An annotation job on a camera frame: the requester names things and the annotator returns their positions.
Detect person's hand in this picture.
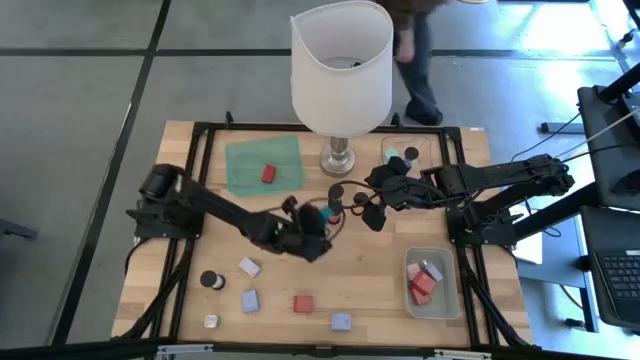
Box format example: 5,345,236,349
394,28,416,64

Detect dark grey furniture foot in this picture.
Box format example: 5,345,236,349
0,218,39,240

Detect white box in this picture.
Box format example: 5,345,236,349
238,256,262,279

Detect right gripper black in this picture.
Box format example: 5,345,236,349
361,159,444,232

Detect white cable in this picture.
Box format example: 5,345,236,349
554,107,640,159

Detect grey translucent bin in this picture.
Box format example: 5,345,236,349
402,245,461,321

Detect white sheet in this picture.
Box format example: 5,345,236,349
514,232,544,266

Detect person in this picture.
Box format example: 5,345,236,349
375,0,451,127

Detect green translucent tray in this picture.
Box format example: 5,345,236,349
223,134,306,198

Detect clear plastic tray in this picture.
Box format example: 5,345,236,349
380,134,434,174

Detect black aluminium table frame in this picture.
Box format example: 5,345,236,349
112,110,539,351

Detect laptop on stand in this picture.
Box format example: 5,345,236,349
580,205,640,331

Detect black rig beam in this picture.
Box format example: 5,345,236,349
0,337,640,360

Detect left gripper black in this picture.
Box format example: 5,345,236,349
257,194,334,264

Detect silver lamp white shade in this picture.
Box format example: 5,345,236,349
289,0,395,179

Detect grey stand foot bar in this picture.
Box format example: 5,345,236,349
539,121,586,135

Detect black lid container white contents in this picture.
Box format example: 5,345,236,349
199,269,227,292

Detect silver frame bracket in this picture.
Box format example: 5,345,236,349
155,343,215,358
433,348,494,360

